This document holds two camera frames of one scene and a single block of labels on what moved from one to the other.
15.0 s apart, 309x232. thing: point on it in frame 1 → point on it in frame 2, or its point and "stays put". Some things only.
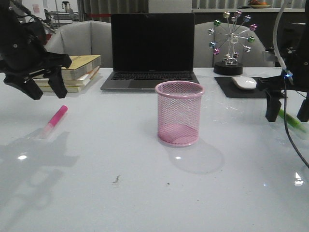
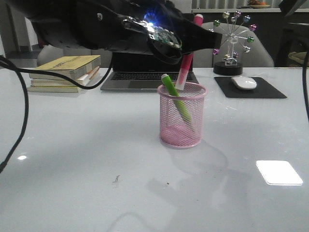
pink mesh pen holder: x=179 y=106 stays put
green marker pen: x=292 y=121 → x=175 y=94
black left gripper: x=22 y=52 → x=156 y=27
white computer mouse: x=245 y=82 stays put
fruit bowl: x=256 y=4 stays put
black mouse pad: x=230 y=89 stays put
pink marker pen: x=55 y=120 → x=198 y=18
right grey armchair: x=217 y=41 stays put
